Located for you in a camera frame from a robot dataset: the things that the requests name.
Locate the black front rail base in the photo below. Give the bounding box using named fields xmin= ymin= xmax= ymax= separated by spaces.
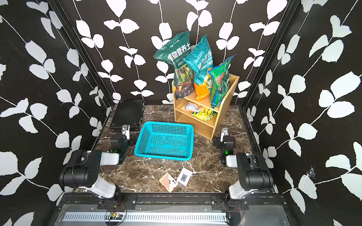
xmin=49 ymin=193 xmax=297 ymax=226

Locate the orange white small packet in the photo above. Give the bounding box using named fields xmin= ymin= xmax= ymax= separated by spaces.
xmin=181 ymin=102 xmax=201 ymax=112

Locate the small circuit board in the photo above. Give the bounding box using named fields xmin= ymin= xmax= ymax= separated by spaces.
xmin=105 ymin=212 xmax=123 ymax=222

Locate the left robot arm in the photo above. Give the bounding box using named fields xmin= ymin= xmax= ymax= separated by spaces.
xmin=59 ymin=132 xmax=130 ymax=201

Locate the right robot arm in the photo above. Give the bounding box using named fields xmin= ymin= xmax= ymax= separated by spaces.
xmin=213 ymin=135 xmax=274 ymax=200

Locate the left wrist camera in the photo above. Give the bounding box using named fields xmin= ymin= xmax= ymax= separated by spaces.
xmin=122 ymin=124 xmax=130 ymax=140

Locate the wooden two-tier shelf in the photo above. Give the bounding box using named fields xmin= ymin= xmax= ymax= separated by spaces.
xmin=172 ymin=73 xmax=240 ymax=141

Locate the dark green soil bag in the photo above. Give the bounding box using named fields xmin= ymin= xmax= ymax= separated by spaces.
xmin=153 ymin=31 xmax=194 ymax=99

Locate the yellow green small packet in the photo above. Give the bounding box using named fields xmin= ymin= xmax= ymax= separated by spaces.
xmin=190 ymin=107 xmax=217 ymax=121

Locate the white QR code card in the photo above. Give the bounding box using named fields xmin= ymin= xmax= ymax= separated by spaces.
xmin=177 ymin=168 xmax=193 ymax=186

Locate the red patterned card box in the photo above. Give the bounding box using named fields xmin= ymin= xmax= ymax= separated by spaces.
xmin=159 ymin=172 xmax=178 ymax=193

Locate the bright green blue-topped bag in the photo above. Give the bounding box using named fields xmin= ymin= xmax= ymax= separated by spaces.
xmin=207 ymin=54 xmax=236 ymax=109

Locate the black flat case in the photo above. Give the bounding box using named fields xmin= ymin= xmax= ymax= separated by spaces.
xmin=110 ymin=99 xmax=145 ymax=131

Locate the teal and orange fertilizer bag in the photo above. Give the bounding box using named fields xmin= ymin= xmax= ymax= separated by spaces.
xmin=184 ymin=35 xmax=214 ymax=100

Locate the teal plastic basket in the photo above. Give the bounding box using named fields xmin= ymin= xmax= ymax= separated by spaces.
xmin=134 ymin=121 xmax=194 ymax=161

